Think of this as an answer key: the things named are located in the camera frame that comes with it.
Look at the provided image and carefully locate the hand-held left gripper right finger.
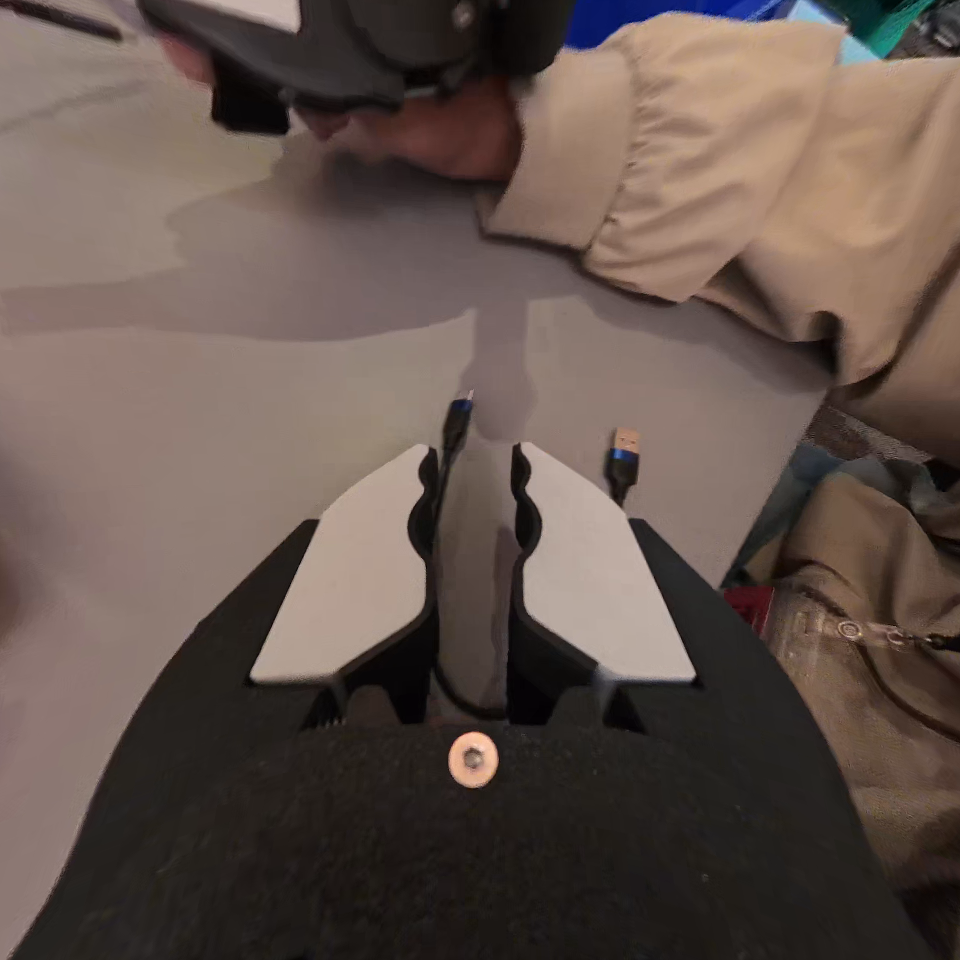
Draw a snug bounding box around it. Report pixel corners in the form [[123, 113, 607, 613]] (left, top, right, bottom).
[[508, 441, 699, 727]]

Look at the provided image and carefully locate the black cable with blue-ringed plugs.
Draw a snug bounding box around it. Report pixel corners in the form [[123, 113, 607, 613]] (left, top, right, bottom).
[[427, 388, 644, 723]]

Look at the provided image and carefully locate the green plastic bin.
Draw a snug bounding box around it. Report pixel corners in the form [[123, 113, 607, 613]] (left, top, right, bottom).
[[821, 0, 946, 60]]

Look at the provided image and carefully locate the person's right hand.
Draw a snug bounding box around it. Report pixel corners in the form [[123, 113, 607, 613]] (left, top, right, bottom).
[[292, 75, 526, 183]]

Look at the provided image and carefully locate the grey desk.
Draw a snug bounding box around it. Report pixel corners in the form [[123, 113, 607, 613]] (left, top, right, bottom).
[[0, 0, 834, 960]]

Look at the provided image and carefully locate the red badge card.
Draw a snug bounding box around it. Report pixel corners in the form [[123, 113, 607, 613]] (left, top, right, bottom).
[[723, 585, 777, 639]]

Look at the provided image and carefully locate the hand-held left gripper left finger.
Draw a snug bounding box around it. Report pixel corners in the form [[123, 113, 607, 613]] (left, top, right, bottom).
[[247, 442, 442, 725]]

